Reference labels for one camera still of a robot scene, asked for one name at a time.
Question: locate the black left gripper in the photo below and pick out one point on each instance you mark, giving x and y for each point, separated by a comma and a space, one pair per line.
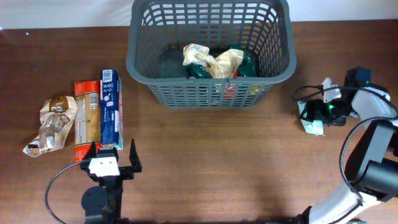
134, 158

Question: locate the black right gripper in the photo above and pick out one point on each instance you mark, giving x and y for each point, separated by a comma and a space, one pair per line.
314, 110

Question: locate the silver green foil packet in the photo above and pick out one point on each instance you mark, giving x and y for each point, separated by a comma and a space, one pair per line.
316, 127

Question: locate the blue tissue multipack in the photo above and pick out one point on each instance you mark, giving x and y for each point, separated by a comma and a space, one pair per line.
111, 109

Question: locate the beige cookie bag brown label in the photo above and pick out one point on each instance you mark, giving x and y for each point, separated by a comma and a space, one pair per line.
56, 118

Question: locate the green snack bag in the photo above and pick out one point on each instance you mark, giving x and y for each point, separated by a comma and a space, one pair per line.
246, 69

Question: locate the beige paper bag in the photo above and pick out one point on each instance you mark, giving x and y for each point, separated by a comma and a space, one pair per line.
222, 66

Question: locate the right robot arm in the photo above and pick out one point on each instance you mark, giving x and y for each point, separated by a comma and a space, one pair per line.
369, 178

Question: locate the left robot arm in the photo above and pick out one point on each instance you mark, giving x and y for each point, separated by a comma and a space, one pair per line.
102, 203

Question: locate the grey plastic basket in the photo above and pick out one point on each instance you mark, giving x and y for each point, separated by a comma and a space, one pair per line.
159, 31

